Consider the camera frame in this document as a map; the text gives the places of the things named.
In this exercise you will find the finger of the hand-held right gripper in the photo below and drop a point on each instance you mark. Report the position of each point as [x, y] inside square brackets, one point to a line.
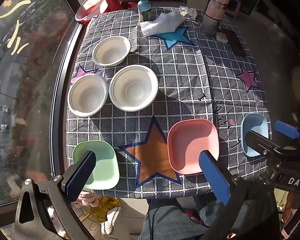
[258, 140]
[286, 128]

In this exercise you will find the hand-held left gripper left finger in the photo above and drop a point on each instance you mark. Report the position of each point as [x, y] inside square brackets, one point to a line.
[80, 175]

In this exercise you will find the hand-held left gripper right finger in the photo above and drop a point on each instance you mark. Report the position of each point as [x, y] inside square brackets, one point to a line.
[212, 175]

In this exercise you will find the blue square plastic bowl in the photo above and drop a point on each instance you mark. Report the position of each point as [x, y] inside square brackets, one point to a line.
[255, 122]

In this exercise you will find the green square plastic bowl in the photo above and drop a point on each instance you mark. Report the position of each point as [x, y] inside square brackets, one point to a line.
[105, 165]

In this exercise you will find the pink square plastic bowl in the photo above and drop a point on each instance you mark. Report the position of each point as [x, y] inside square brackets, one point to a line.
[190, 140]

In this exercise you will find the large white foam bowl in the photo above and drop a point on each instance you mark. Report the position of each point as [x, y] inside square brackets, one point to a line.
[133, 87]

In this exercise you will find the small white foam bowl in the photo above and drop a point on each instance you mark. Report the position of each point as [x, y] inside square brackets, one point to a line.
[111, 52]

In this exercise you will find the pink plush toy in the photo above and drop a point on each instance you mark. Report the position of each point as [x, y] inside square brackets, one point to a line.
[88, 199]

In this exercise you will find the person's legs in jeans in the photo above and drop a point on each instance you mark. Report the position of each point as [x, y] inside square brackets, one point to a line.
[170, 220]

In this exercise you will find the grey checked star-print tablecloth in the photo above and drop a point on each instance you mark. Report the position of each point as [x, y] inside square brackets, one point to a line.
[185, 80]

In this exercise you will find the black flat phone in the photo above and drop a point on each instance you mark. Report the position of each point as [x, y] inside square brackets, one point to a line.
[236, 43]

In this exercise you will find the yellow sponge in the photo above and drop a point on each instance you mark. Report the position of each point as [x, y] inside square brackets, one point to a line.
[222, 37]

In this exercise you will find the pink plastic stool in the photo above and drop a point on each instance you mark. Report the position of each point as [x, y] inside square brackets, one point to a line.
[233, 7]

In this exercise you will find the pink-lidded blender bottle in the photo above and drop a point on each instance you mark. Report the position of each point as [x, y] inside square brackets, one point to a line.
[215, 12]

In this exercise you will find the crumpled white tissue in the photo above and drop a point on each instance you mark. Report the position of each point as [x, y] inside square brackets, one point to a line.
[188, 12]

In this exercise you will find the white cloth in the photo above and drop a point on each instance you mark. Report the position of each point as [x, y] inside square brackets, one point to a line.
[162, 23]

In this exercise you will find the pink plastic basin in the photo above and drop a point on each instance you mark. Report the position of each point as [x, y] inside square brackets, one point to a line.
[90, 6]

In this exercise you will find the green-capped plastic bottle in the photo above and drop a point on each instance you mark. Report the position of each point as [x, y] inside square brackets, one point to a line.
[145, 8]

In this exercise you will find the red plastic basin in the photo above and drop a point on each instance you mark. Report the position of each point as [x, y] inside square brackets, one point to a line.
[113, 1]

